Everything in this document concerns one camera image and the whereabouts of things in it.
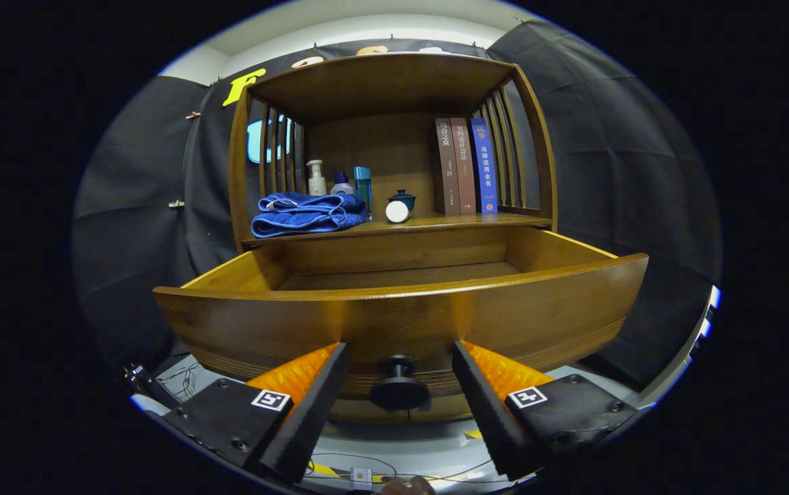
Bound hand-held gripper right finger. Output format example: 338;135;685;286
452;340;641;481

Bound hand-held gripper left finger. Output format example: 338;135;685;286
160;342;350;484

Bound wooden drawer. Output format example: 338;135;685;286
153;227;650;412

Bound wooden countertop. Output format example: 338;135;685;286
241;212;553;250

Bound wooden cabinet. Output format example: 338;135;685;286
228;53;559;424

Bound folded blue towel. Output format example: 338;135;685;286
250;192;368;239

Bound teal slim bottle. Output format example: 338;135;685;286
353;166;374;221

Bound dark brown book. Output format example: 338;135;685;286
434;118;461;216

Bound blue book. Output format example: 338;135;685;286
470;118;498;214

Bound black backdrop cloth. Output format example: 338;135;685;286
71;17;724;393

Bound reddish brown book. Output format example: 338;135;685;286
450;117;477;215

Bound thin grey floor cable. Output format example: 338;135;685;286
305;452;495;484

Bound tangled grey floor cables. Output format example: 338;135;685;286
155;363;201;401

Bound white cabinet with dark handles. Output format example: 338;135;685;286
635;285;722;406

